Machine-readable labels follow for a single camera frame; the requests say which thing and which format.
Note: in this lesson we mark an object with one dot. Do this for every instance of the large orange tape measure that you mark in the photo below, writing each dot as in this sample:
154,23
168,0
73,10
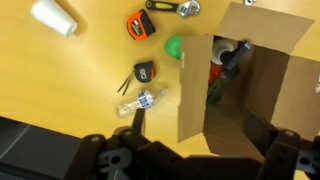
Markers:
140,25

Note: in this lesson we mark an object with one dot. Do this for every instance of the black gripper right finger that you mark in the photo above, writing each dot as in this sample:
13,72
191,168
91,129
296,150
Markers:
286,156

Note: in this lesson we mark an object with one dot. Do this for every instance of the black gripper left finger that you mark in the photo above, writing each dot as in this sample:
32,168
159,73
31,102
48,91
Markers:
110,156

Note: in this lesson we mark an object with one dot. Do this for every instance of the printed cardboard box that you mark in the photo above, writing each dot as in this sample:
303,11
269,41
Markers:
191,93

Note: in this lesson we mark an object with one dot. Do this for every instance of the green ball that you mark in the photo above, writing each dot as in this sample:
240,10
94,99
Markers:
173,46

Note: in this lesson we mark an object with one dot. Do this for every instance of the yellow spray bottle black nozzle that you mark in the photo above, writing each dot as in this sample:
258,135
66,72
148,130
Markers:
221,50

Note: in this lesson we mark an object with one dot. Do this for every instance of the clear plastic water bottle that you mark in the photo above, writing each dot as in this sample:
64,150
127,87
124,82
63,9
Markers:
140,101

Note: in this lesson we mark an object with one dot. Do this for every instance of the small black orange tape measure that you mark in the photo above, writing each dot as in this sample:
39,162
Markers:
144,71

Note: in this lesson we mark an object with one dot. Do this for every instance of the white paper cup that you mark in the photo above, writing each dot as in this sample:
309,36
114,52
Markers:
53,16

